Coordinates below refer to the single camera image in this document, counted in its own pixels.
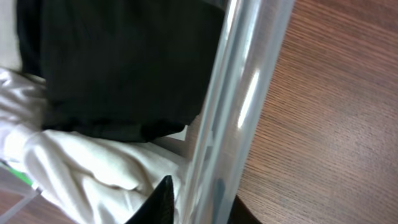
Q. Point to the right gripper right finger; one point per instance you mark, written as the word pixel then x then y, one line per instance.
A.
pixel 240 214

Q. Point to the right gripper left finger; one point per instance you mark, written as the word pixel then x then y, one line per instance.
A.
pixel 159 207

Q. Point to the clear plastic storage bin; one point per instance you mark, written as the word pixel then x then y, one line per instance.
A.
pixel 218 140

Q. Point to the white printed t-shirt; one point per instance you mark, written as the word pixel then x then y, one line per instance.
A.
pixel 92 180

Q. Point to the black garment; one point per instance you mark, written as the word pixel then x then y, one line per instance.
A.
pixel 124 70

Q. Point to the cream cloth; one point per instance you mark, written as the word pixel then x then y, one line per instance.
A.
pixel 10 56

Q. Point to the white label in bin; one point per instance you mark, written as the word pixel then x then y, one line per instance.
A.
pixel 180 135

